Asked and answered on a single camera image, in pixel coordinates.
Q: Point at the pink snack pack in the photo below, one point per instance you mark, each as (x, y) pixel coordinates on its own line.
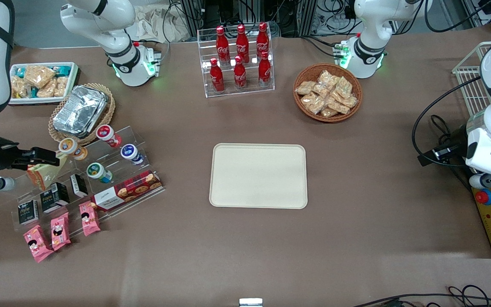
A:
(88, 219)
(37, 244)
(60, 232)

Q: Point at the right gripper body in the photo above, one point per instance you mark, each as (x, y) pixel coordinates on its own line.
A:
(3, 157)

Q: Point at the green-lid yogurt cup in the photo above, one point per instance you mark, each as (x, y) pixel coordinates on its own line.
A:
(95, 170)

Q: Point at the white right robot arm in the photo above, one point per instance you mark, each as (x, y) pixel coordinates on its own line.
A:
(100, 21)

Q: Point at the black drink carton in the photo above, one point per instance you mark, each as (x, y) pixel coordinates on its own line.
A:
(78, 185)
(53, 198)
(28, 212)

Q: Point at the red-lid yogurt cup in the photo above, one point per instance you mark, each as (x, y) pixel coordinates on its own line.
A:
(105, 133)

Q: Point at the beige rectangular tray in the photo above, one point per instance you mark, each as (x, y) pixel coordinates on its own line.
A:
(258, 179)

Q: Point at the clear-wrapped oat snack pack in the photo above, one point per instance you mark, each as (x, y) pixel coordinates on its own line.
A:
(38, 76)
(326, 78)
(321, 90)
(337, 105)
(61, 86)
(313, 103)
(328, 112)
(350, 101)
(47, 88)
(19, 87)
(305, 87)
(344, 86)

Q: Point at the blue-lid yogurt cup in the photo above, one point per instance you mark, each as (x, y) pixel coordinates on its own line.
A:
(129, 151)

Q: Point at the round brown wicker basket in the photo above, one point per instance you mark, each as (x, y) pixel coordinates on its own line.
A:
(328, 119)

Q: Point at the red plaid cookie box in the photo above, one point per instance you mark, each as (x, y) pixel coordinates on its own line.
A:
(130, 189)

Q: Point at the clear acrylic bottle rack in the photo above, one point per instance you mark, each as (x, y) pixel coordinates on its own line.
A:
(228, 93)

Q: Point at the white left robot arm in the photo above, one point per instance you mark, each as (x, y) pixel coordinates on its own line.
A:
(371, 21)

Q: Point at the brown table cover sheet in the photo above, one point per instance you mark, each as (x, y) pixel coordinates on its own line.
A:
(377, 221)

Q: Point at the white plastic snack bin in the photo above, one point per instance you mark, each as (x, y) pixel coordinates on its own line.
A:
(74, 83)

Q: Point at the red Coca-Cola bottle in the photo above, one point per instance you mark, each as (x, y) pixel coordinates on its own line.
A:
(217, 76)
(262, 40)
(222, 44)
(240, 74)
(264, 70)
(242, 42)

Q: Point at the triangle sandwich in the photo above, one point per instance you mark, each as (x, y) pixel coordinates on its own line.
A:
(43, 177)

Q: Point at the clear acrylic stepped shelf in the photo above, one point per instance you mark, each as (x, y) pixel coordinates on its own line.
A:
(105, 157)

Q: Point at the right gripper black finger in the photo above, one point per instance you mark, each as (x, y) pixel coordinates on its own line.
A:
(45, 155)

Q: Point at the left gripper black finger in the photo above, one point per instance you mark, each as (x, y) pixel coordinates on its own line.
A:
(441, 154)

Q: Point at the orange-lid yogurt cup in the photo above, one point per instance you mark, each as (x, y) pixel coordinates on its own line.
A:
(68, 146)

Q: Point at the oval brown wicker basket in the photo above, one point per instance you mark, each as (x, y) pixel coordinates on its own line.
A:
(110, 108)

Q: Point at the teal snack pack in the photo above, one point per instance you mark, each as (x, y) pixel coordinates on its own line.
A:
(19, 71)
(63, 70)

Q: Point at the silver foil container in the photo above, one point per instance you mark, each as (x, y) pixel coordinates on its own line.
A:
(79, 111)

